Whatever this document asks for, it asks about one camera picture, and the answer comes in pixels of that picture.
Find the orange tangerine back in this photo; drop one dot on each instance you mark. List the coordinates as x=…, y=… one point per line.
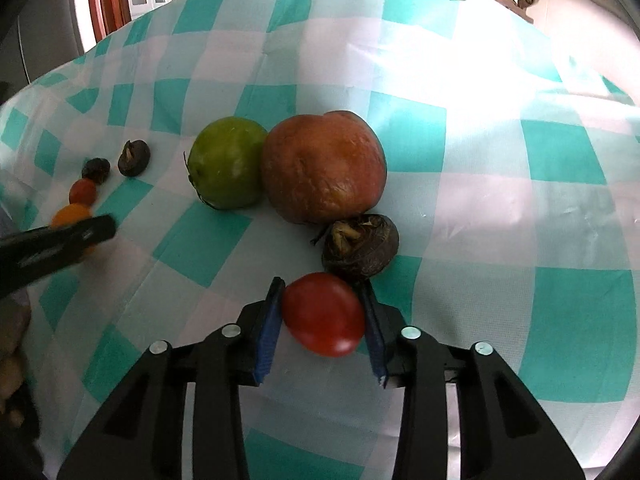
x=70, y=214

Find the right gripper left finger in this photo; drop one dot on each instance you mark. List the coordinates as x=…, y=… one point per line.
x=137, y=432

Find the small red cherry tomato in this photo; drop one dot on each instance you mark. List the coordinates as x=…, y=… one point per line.
x=84, y=192

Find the dark grey refrigerator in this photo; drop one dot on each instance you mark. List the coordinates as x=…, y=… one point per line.
x=36, y=36

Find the large red tomato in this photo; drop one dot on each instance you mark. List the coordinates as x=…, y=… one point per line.
x=323, y=314

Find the small dark chestnut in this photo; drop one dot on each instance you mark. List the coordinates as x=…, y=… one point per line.
x=96, y=170

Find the person's left hand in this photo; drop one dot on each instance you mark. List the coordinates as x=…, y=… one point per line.
x=15, y=318

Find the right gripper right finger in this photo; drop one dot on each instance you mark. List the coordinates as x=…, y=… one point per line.
x=504, y=431

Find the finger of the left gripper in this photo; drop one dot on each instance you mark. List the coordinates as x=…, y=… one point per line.
x=28, y=256

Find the teal white checkered tablecloth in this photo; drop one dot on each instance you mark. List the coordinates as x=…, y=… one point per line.
x=512, y=176

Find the dark chestnut with stem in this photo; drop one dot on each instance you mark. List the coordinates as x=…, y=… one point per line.
x=134, y=158

